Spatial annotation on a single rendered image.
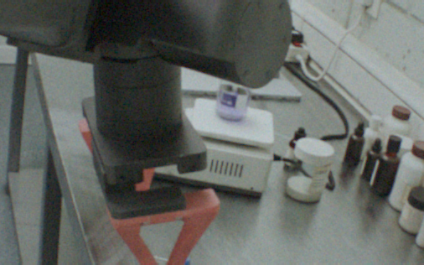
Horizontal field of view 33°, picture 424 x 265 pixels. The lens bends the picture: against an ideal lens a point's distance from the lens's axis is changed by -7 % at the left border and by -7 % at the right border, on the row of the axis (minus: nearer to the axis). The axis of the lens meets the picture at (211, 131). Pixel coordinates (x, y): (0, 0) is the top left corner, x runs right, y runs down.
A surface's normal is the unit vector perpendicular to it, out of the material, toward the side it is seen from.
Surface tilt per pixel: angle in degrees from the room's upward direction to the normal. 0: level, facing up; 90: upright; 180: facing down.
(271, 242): 0
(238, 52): 84
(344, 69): 90
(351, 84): 90
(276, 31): 84
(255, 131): 0
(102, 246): 0
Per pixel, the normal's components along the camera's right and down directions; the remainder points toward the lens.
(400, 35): -0.94, -0.04
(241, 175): -0.05, 0.40
